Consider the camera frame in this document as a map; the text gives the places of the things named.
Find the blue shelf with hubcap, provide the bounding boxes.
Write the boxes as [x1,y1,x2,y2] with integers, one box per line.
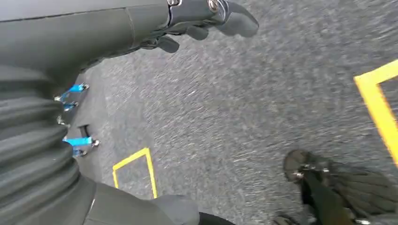
[54,82,101,158]

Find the black robot foot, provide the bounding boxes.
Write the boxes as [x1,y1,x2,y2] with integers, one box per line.
[272,149,398,225]

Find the yellow floor tape square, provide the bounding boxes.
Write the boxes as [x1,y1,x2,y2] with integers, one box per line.
[112,147,159,200]
[353,59,398,169]

